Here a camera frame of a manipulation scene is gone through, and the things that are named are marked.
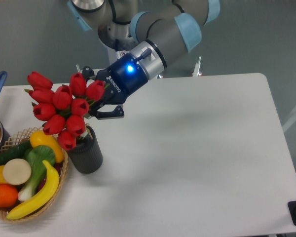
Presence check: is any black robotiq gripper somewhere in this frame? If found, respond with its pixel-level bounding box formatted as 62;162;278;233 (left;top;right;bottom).
81;54;148;120

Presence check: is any red tulip bouquet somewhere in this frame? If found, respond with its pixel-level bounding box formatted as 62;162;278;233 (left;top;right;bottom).
26;72;107;151

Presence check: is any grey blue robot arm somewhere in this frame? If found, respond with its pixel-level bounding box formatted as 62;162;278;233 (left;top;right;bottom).
67;0;221;119

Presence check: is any dark grey ribbed vase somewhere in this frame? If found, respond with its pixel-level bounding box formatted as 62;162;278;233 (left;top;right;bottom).
67;126;103;174

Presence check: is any yellow squash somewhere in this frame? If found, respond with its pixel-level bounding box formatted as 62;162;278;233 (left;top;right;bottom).
30;130;64;163

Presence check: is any red fruit in basket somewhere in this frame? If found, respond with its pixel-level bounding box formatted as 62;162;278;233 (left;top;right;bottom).
37;163;62;191

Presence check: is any green bok choy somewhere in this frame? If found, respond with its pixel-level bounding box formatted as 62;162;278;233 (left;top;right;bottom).
18;145;55;202

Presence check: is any green cucumber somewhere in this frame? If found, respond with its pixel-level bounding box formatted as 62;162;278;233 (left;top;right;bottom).
0;140;32;166

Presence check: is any yellow banana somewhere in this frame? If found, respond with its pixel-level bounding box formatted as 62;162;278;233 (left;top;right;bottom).
6;160;59;220

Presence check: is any beige round mushroom cap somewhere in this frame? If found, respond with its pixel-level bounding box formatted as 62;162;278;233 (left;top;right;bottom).
2;158;32;185

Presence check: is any orange fruit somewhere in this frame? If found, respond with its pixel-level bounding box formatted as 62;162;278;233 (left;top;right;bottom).
0;184;18;207

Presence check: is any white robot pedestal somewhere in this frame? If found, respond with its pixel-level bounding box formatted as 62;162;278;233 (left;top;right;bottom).
75;45;163;79

